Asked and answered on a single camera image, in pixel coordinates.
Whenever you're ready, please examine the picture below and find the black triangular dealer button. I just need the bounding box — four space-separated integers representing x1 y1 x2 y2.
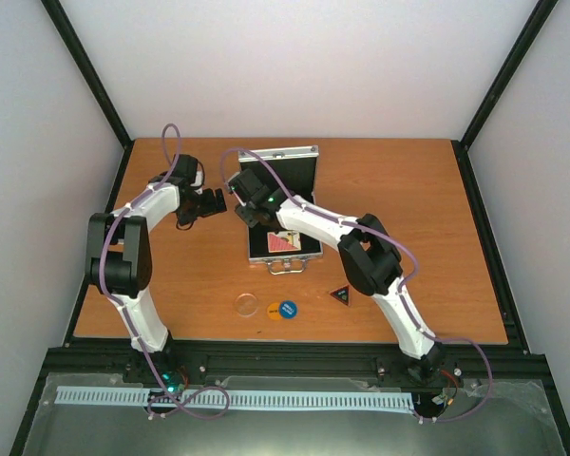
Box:
329 285 351 307

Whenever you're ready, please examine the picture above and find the black aluminium frame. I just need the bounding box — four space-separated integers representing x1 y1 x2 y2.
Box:
10 1 570 455

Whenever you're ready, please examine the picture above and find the red playing card deck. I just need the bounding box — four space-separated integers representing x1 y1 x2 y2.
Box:
267 231 302 254

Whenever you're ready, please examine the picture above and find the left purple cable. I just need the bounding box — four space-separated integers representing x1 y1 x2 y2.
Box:
99 123 232 422

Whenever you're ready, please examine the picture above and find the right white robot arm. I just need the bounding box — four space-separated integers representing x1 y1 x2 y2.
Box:
226 169 443 385

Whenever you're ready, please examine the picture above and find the orange round button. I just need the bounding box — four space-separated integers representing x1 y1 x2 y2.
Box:
266 302 282 321

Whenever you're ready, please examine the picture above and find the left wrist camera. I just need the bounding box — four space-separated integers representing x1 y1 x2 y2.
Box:
191 170 204 194

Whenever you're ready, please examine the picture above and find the purple cable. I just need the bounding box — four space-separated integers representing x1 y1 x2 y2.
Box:
218 147 494 425
99 123 232 422

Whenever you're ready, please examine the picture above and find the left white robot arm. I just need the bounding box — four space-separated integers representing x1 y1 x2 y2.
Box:
85 155 226 383

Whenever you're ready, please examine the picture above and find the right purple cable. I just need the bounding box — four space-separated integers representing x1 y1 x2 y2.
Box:
218 147 494 425

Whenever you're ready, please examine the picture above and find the blue small blind button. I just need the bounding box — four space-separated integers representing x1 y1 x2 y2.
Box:
277 300 298 319

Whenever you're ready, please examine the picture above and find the clear round tube lid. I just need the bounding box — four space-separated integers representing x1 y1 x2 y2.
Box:
233 293 258 317

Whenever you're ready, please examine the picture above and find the light blue cable duct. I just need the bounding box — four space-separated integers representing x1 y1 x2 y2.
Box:
54 386 414 413

